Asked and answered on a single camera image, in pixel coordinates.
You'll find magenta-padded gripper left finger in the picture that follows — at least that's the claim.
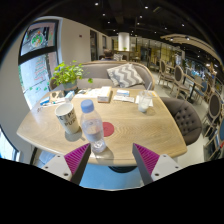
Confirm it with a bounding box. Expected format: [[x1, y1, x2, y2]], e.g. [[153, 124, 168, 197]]
[[41, 143, 92, 186]]

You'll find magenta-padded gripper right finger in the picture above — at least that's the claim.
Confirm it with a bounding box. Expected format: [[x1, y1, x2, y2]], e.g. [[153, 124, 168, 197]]
[[131, 142, 183, 186]]

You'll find clear blue-capped water bottle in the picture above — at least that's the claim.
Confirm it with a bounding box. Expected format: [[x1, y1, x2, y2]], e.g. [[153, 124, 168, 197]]
[[79, 98, 108, 154]]

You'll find white printed paper cup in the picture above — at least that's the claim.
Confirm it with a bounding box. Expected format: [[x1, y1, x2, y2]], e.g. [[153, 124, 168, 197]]
[[54, 102, 82, 135]]

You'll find flat round red coaster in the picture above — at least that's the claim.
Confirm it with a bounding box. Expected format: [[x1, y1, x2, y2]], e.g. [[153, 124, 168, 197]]
[[101, 121, 115, 138]]

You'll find dark grey tufted armchair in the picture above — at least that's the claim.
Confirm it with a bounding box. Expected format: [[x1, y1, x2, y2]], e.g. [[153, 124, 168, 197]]
[[159, 96, 203, 147]]

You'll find clear plastic cup with straw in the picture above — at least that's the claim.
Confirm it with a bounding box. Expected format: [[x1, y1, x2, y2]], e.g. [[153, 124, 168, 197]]
[[137, 82, 154, 114]]

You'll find white paper napkin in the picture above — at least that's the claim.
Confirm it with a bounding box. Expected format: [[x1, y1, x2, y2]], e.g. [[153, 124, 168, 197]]
[[134, 94, 154, 108]]

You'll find light blue tissue pack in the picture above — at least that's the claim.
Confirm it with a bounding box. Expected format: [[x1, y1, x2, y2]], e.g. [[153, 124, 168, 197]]
[[64, 90, 76, 102]]

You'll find small yellow card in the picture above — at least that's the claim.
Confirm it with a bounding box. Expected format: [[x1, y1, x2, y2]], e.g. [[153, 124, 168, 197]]
[[146, 90, 159, 99]]

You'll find printed white paper sheet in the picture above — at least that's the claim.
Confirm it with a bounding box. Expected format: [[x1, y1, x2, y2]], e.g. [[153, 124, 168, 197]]
[[74, 88, 101, 100]]

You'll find small wooden stand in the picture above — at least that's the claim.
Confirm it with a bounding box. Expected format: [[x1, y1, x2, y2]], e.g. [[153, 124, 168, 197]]
[[49, 89, 66, 102]]

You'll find small blue white box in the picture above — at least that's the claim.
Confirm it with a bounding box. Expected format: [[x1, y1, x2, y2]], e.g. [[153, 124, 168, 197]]
[[115, 89, 130, 98]]

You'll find green potted plant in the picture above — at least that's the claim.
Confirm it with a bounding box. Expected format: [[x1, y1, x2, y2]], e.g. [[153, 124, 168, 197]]
[[49, 59, 94, 96]]

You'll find grey white chevron pillow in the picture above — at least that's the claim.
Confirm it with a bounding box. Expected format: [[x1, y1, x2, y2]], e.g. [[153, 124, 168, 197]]
[[106, 62, 145, 89]]

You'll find group of dining chairs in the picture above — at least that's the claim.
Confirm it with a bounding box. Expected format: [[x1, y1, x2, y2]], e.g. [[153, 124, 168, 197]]
[[156, 58, 224, 161]]

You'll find grey wood-framed sofa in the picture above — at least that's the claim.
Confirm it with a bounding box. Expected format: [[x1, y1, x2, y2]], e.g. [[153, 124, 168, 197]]
[[49, 60, 156, 92]]

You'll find person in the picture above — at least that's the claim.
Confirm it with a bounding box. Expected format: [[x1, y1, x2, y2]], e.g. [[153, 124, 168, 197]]
[[99, 48, 116, 62]]

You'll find colourful framed window poster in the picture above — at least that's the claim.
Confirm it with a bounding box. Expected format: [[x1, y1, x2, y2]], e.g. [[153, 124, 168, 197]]
[[19, 20, 60, 56]]

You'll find group of ceiling lights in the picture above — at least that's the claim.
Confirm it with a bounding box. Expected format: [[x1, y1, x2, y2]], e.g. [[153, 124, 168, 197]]
[[93, 1, 218, 68]]

